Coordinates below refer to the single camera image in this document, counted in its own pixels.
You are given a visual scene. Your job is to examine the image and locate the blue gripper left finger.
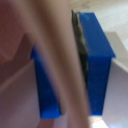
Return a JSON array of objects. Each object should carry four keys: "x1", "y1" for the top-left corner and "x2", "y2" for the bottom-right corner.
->
[{"x1": 30, "y1": 45, "x2": 64, "y2": 120}]

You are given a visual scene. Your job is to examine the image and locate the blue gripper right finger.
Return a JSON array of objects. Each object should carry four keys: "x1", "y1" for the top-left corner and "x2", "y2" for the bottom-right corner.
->
[{"x1": 70, "y1": 9, "x2": 116, "y2": 118}]

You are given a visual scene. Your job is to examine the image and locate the pale drawer handle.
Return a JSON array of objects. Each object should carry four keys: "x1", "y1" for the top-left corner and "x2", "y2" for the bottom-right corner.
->
[{"x1": 18, "y1": 0, "x2": 92, "y2": 128}]

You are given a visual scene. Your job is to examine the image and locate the brown drawer front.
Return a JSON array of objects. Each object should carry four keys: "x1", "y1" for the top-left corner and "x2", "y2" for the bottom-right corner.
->
[{"x1": 0, "y1": 0, "x2": 128, "y2": 128}]

